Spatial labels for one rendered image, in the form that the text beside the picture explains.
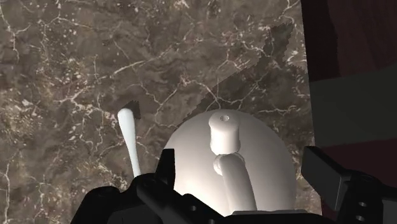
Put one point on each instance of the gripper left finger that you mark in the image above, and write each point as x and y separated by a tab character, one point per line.
161	192

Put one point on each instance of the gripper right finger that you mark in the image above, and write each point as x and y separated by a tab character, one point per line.
356	195

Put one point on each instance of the white teapot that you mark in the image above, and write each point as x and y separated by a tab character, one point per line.
266	161

